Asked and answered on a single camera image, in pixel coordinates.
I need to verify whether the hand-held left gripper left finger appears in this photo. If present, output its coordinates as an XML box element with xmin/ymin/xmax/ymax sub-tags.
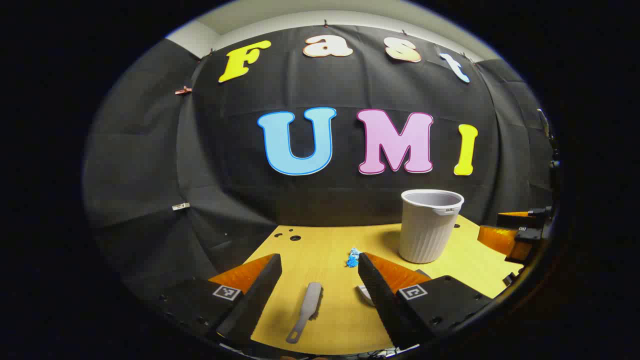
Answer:
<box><xmin>155</xmin><ymin>253</ymin><xmax>283</xmax><ymax>348</ymax></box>

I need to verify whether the grey ribbed garbage bin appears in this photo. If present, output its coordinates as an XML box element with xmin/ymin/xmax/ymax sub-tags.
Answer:
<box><xmin>398</xmin><ymin>189</ymin><xmax>465</xmax><ymax>265</ymax></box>

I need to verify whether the yellow wooden desktop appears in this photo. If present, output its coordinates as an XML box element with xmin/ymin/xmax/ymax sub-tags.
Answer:
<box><xmin>249</xmin><ymin>214</ymin><xmax>523</xmax><ymax>356</ymax></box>

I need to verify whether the grey dustpan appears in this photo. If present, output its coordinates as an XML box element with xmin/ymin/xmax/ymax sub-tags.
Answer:
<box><xmin>356</xmin><ymin>270</ymin><xmax>431</xmax><ymax>307</ymax></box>

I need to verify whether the small grey broom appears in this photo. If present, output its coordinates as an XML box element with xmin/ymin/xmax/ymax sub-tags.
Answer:
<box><xmin>285</xmin><ymin>281</ymin><xmax>323</xmax><ymax>345</ymax></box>

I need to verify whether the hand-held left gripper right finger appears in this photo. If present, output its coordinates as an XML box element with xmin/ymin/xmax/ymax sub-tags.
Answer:
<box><xmin>357</xmin><ymin>252</ymin><xmax>502</xmax><ymax>351</ymax></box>

